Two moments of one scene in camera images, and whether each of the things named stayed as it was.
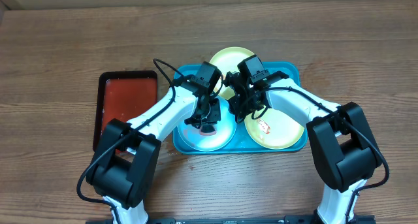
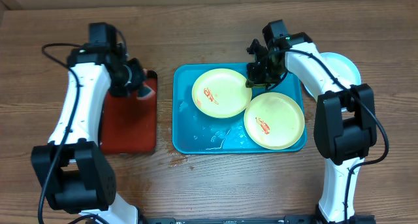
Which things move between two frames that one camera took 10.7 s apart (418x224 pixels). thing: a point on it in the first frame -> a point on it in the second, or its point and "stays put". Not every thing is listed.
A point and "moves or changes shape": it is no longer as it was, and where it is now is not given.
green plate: [273, 130] stays put
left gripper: [214, 117] -> [135, 67]
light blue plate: [225, 130] -> [343, 69]
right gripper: [241, 110] -> [258, 81]
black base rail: [234, 219] stays put
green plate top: [227, 60] moves or changes shape
